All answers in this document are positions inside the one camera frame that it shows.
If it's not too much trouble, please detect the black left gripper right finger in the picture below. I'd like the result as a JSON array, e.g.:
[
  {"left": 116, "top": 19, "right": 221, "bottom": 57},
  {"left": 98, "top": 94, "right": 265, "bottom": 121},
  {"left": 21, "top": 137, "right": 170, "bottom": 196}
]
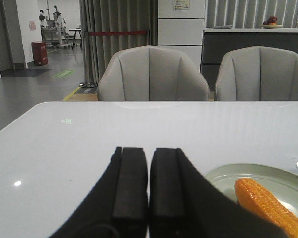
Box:
[{"left": 149, "top": 148, "right": 287, "bottom": 238}]

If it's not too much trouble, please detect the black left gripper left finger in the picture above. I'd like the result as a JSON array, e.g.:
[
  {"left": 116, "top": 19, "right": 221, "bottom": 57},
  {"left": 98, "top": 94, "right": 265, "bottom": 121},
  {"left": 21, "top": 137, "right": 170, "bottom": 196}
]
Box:
[{"left": 51, "top": 147, "right": 148, "bottom": 238}]

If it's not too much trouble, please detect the orange corn cob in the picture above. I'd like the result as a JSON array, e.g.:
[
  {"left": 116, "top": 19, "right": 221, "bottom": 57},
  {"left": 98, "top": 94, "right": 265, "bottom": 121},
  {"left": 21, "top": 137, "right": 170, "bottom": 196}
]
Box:
[{"left": 234, "top": 178, "right": 298, "bottom": 238}]

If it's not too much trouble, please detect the light green plate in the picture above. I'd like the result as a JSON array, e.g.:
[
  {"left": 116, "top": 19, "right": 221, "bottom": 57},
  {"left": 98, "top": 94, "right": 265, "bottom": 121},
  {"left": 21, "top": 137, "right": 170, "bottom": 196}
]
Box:
[{"left": 205, "top": 164, "right": 298, "bottom": 218}]

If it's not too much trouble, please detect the grey armchair left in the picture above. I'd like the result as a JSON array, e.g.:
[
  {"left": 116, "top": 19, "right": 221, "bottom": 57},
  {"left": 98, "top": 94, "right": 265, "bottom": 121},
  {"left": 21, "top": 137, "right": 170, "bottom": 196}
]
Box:
[{"left": 98, "top": 45, "right": 209, "bottom": 102}]

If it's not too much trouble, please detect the grey armchair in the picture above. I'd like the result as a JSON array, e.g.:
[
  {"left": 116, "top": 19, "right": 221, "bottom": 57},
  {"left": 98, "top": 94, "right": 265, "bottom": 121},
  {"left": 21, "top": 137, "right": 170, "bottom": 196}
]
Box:
[
  {"left": 215, "top": 46, "right": 298, "bottom": 101},
  {"left": 98, "top": 45, "right": 209, "bottom": 102}
]

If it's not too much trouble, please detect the grey armchair right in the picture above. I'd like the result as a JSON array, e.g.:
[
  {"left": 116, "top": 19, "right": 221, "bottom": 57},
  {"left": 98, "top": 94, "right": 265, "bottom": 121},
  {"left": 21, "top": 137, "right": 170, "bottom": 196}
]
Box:
[{"left": 215, "top": 46, "right": 298, "bottom": 101}]

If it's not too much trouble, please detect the grey pleated curtain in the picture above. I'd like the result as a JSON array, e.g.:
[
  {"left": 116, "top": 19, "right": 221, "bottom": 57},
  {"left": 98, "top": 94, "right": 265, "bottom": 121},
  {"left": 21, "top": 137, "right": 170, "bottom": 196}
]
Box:
[{"left": 79, "top": 0, "right": 158, "bottom": 83}]

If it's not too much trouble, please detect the dark counter sideboard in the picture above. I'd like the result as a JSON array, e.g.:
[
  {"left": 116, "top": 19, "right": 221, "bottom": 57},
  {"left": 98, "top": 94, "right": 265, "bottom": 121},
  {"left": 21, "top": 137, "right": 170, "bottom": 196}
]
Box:
[{"left": 201, "top": 28, "right": 298, "bottom": 91}]

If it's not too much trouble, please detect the red trash bin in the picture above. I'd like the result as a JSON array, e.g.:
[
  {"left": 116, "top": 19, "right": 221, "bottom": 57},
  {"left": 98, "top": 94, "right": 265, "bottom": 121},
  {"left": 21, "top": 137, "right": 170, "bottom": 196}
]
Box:
[{"left": 31, "top": 41, "right": 48, "bottom": 66}]

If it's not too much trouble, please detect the red barrier belt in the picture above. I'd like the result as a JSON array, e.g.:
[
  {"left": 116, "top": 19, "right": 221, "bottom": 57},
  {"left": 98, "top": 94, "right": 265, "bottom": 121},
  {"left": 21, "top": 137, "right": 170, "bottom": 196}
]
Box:
[{"left": 88, "top": 30, "right": 149, "bottom": 36}]

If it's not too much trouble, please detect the white cabinet column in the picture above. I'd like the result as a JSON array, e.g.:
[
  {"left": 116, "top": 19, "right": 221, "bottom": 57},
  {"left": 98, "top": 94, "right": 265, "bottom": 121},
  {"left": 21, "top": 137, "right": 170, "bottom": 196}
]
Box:
[{"left": 157, "top": 0, "right": 206, "bottom": 70}]

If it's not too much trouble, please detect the fruit bowl on counter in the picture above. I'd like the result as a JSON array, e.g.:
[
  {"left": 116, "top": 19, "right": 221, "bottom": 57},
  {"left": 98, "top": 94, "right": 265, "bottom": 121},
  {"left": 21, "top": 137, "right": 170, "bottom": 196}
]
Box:
[{"left": 261, "top": 15, "right": 283, "bottom": 29}]

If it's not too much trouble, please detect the barrier stanchion post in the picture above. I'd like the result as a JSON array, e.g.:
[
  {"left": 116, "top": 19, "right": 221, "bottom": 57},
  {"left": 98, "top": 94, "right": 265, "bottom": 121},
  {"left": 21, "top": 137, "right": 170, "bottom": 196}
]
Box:
[{"left": 79, "top": 31, "right": 98, "bottom": 88}]

